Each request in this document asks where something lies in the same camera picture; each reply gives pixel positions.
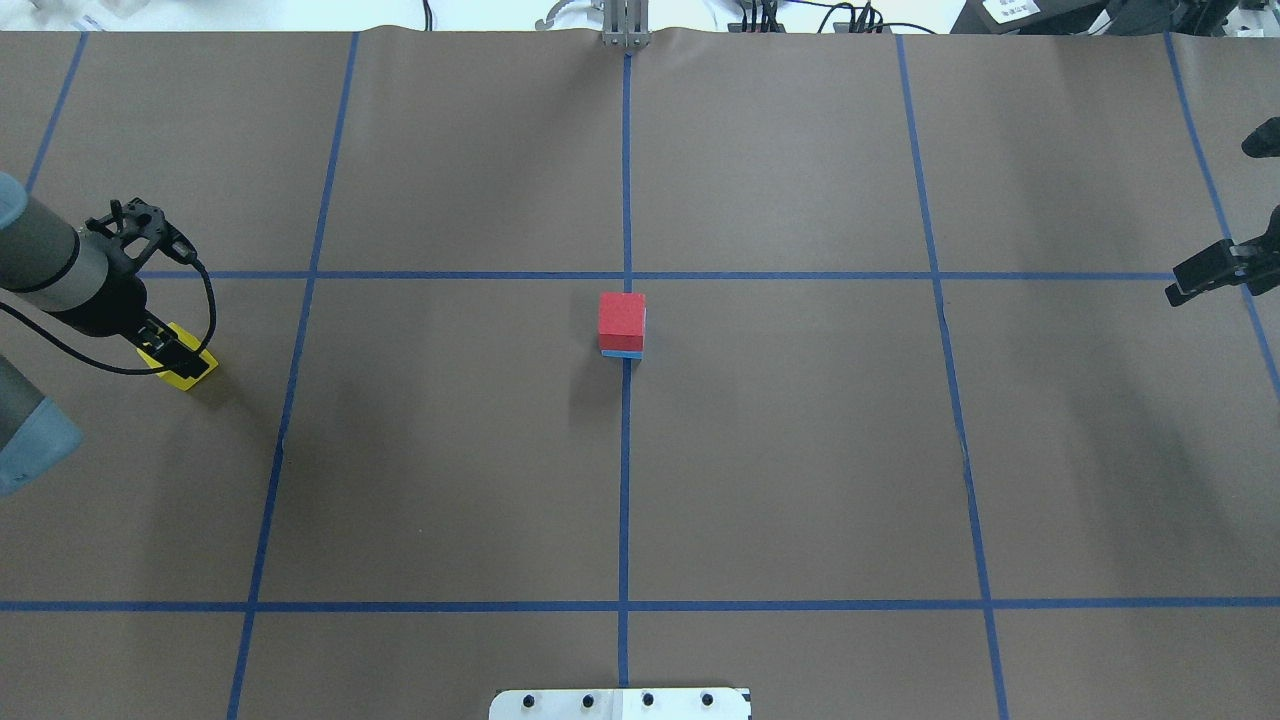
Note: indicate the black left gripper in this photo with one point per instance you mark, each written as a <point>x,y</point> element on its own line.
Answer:
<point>118,303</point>

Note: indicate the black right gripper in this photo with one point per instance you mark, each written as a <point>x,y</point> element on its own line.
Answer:
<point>1203,270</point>

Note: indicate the yellow foam block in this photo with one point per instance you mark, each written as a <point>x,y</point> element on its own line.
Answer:
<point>175,354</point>

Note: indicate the red foam block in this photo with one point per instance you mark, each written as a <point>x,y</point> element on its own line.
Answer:
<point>621,321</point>

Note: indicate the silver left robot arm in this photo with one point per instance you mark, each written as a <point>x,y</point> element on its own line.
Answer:
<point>87,277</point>

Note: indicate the black desktop device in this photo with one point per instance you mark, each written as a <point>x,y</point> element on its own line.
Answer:
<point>1034,18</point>

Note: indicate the white camera post base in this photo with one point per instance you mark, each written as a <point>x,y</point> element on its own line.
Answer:
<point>623,703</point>

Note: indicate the aluminium frame post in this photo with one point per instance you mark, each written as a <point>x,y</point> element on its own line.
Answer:
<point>625,24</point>

